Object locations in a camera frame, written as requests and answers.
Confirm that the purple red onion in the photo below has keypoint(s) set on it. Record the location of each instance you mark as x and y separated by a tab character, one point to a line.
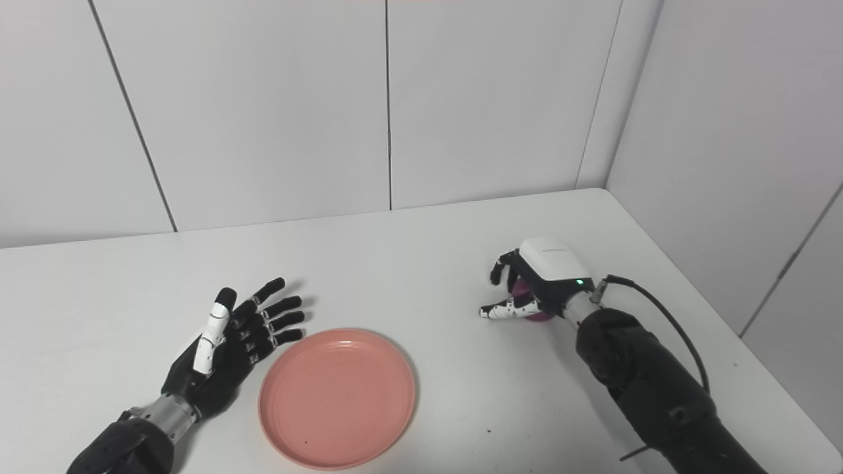
525	289

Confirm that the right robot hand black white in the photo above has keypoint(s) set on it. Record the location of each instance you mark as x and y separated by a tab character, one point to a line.
550	273

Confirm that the pink round plate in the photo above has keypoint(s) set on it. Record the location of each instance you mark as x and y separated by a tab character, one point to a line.
336	398

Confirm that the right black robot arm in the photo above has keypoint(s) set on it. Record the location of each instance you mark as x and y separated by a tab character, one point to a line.
652	388

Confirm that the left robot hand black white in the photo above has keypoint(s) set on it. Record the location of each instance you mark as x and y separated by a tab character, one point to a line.
227	362

